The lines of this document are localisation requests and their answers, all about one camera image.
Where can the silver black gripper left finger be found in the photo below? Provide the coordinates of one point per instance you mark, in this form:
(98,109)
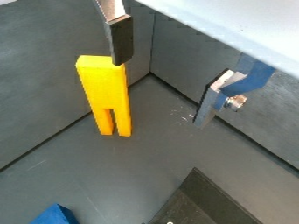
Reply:
(120,29)

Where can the blue silver gripper right finger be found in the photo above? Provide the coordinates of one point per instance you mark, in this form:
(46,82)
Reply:
(225,91)

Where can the yellow double-square peg block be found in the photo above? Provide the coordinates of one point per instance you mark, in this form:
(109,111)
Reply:
(105,83)

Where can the blue foam shape board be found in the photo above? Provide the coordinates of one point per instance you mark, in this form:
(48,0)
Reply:
(57,214)

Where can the black curved holder stand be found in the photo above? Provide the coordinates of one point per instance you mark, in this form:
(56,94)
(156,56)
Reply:
(201,203)

